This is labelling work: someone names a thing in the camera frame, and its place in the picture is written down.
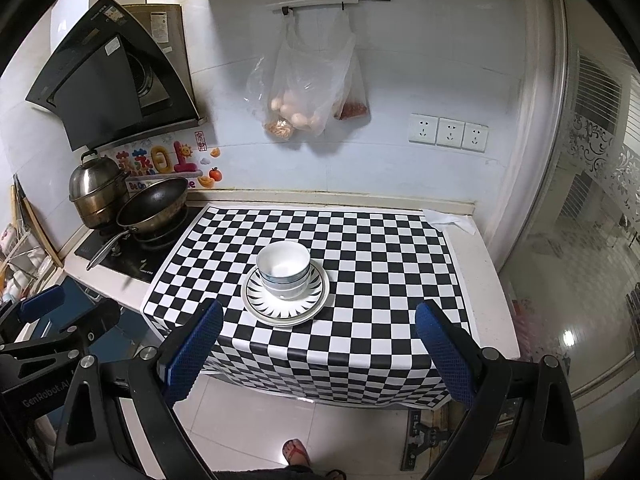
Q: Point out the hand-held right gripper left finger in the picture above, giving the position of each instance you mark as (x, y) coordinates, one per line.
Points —
(195, 350)

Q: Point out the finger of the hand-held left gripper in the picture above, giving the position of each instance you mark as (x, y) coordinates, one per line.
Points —
(42, 302)
(95, 320)

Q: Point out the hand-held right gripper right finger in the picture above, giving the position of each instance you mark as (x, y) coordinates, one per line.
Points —
(445, 355)

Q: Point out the plain white plate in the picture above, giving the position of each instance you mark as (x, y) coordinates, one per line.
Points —
(287, 323)

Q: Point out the white ceramic bowl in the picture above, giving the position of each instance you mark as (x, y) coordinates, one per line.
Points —
(285, 296)
(285, 286)

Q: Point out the white floral print bowl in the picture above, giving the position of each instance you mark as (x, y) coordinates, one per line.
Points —
(282, 260)

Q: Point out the blue cabinet door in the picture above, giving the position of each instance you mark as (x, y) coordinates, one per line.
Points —
(125, 330)

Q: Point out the black cooktop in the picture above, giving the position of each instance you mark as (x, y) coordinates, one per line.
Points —
(135, 265)

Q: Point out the wooden cutting board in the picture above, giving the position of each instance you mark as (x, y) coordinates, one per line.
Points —
(35, 225)

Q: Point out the black metal stand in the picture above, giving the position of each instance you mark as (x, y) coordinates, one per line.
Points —
(425, 435)

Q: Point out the black white checkered tablecloth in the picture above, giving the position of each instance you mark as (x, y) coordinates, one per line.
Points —
(375, 260)

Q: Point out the steel wok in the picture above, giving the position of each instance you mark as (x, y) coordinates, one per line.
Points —
(150, 205)

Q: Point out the stainless steel steamer pot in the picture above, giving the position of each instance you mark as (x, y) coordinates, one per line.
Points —
(95, 185)

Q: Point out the person's dark trousers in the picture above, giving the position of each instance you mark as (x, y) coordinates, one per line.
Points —
(265, 474)

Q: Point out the person's foot in red sandal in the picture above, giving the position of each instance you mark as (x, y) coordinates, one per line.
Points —
(296, 452)
(335, 475)

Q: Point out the glass sliding door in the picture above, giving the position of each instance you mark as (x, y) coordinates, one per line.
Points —
(575, 260)

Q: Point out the black range hood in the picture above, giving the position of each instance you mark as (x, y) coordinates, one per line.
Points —
(100, 75)

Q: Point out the plastic bag with red contents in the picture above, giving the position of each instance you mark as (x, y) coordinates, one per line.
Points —
(350, 107)

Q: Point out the clear plastic bag of eggs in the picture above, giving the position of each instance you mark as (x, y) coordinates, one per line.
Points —
(300, 100)

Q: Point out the colourful wall stickers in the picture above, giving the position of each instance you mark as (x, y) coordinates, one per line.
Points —
(165, 160)

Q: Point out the white wall socket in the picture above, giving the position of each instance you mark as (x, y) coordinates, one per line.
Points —
(450, 132)
(475, 137)
(424, 129)

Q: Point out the white wall hook rail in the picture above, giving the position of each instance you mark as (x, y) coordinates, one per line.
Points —
(320, 0)

